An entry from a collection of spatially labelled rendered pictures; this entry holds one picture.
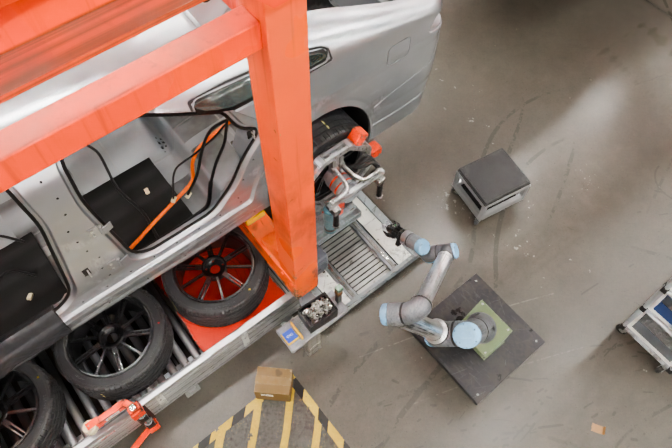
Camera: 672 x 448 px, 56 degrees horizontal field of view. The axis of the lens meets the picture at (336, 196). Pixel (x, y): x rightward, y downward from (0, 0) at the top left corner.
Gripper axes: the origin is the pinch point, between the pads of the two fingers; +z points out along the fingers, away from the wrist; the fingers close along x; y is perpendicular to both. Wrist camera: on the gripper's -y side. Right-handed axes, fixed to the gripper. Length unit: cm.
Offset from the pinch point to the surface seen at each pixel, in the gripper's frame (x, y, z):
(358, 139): -10, 56, 13
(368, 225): -20, -43, 52
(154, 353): 149, -3, 40
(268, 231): 54, 18, 41
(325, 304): 57, -16, -4
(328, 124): -3, 66, 28
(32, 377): 208, 11, 72
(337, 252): 11, -45, 53
